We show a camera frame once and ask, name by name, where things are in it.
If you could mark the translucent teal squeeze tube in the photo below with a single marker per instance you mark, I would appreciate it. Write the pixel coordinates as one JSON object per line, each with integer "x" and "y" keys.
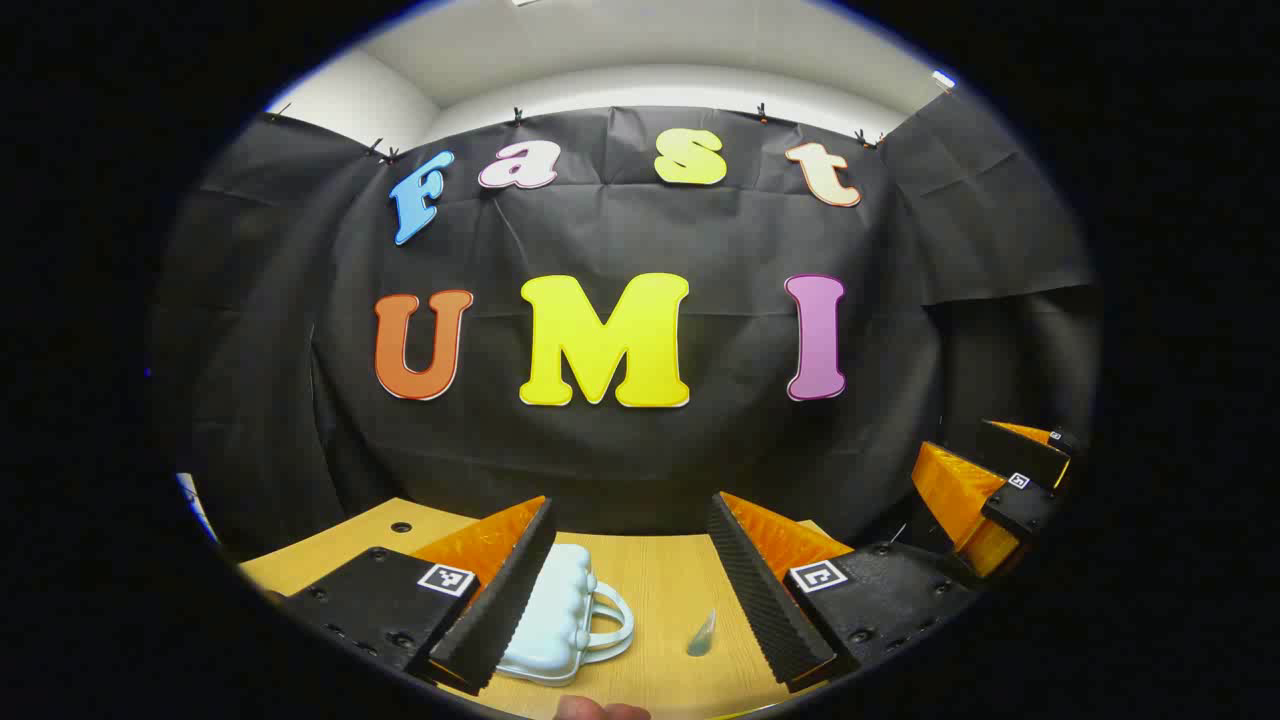
{"x": 703, "y": 638}

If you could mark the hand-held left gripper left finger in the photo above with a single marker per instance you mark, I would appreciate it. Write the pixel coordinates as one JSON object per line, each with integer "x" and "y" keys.
{"x": 500, "y": 610}

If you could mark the black backdrop cloth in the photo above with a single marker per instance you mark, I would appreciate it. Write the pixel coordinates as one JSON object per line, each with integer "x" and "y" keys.
{"x": 640, "y": 440}

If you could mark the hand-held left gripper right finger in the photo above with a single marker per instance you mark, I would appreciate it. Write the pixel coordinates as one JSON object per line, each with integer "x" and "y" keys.
{"x": 765, "y": 600}

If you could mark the light blue small suitcase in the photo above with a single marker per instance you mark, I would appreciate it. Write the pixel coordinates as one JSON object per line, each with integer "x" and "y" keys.
{"x": 560, "y": 620}

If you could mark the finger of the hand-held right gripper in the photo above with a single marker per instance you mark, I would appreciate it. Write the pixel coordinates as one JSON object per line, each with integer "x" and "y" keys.
{"x": 1020, "y": 450}
{"x": 1020, "y": 505}

